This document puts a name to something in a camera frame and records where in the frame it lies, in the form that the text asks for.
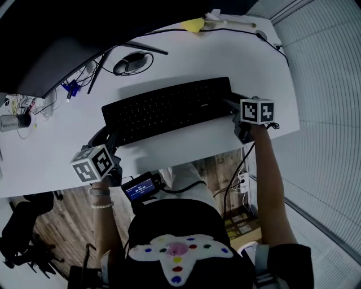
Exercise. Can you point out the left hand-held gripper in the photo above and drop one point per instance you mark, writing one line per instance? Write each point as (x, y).
(96, 163)

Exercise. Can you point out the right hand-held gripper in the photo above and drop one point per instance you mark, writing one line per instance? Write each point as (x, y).
(251, 111)

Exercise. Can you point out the black keyboard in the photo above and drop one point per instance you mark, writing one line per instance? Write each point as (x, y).
(169, 110)

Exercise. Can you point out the person's left forearm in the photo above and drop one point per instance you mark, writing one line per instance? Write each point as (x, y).
(105, 225)

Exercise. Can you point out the person's right forearm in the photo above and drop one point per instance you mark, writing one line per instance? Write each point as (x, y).
(270, 183)

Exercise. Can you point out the grey watch band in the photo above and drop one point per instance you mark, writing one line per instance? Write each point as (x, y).
(100, 192)

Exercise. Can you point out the small black display device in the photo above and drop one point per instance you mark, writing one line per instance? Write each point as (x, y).
(141, 187)

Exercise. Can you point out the grey round puck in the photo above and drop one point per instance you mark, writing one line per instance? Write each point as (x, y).
(261, 34)

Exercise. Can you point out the black computer mouse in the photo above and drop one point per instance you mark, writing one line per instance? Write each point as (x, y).
(128, 65)

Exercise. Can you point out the pale wooden stick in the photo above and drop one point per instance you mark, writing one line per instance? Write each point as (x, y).
(237, 23)

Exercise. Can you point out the person's light trousers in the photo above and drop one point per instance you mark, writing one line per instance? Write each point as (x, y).
(191, 175)

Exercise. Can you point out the white folded paper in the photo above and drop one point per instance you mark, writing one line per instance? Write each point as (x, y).
(213, 15)

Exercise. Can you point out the clear glass tumbler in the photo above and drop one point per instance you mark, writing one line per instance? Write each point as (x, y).
(12, 122)

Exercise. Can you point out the black shirt with star patch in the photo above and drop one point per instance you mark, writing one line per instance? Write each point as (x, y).
(175, 220)

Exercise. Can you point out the black curved monitor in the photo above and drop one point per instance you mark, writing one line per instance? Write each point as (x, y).
(70, 34)

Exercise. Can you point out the black office chair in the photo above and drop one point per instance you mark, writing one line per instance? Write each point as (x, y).
(25, 225)

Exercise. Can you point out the brown cardboard box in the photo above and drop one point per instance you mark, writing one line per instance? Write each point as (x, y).
(248, 234)

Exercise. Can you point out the white round stand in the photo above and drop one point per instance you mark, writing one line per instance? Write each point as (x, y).
(248, 248)

